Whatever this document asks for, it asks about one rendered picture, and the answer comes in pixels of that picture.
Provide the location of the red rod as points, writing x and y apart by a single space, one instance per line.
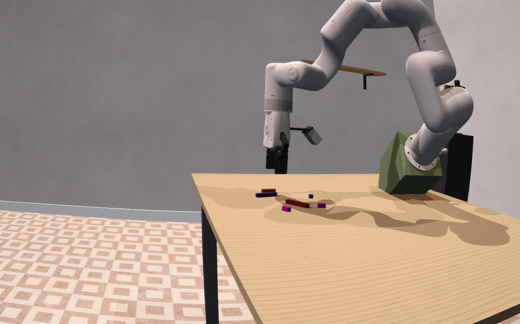
297 203

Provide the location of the purple rod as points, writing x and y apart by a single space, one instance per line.
269 194

